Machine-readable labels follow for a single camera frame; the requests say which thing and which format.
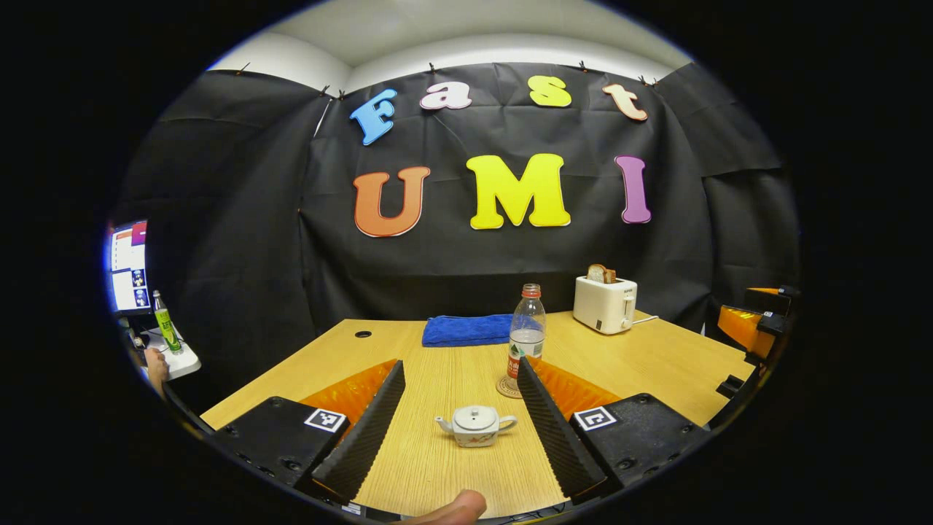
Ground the clear plastic water bottle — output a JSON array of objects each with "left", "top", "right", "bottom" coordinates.
[{"left": 505, "top": 284, "right": 547, "bottom": 391}]

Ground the white toaster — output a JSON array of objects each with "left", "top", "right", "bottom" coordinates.
[{"left": 573, "top": 276, "right": 639, "bottom": 335}]

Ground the computer monitor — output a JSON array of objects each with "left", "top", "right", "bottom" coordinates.
[{"left": 108, "top": 220, "right": 152, "bottom": 316}]

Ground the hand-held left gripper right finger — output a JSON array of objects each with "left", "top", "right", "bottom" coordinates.
[{"left": 515, "top": 355, "right": 711, "bottom": 505}]

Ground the white ceramic teacup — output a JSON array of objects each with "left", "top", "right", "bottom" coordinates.
[{"left": 435, "top": 405, "right": 518, "bottom": 448}]

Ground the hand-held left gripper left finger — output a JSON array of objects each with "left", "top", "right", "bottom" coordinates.
[{"left": 200, "top": 359, "right": 407, "bottom": 505}]

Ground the green drink bottle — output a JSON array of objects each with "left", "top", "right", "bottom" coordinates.
[{"left": 152, "top": 290, "right": 183, "bottom": 356}]

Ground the blue folded towel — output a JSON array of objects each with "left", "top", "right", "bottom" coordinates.
[{"left": 422, "top": 314, "right": 515, "bottom": 348}]

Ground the black backdrop cloth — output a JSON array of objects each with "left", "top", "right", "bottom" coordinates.
[{"left": 113, "top": 62, "right": 801, "bottom": 409}]

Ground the white side table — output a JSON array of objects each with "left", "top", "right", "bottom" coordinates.
[{"left": 142, "top": 328, "right": 202, "bottom": 381}]

